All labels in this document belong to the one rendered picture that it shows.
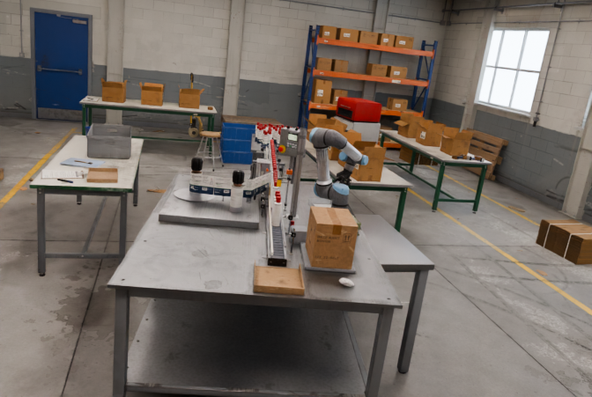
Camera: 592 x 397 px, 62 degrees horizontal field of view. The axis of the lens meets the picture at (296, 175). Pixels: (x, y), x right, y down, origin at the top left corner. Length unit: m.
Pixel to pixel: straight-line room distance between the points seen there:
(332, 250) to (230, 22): 8.44
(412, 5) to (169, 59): 5.58
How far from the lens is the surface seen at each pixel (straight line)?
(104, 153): 5.07
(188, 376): 3.03
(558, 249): 6.80
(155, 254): 2.94
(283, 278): 2.75
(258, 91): 11.10
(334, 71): 10.59
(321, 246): 2.84
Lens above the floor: 2.07
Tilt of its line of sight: 15 degrees down
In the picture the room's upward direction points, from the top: 7 degrees clockwise
